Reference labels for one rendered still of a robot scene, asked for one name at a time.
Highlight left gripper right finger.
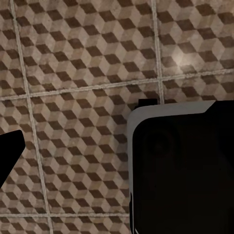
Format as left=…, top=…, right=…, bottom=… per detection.
left=218, top=130, right=234, bottom=168

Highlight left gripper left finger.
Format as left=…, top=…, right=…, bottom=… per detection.
left=0, top=130, right=25, bottom=188

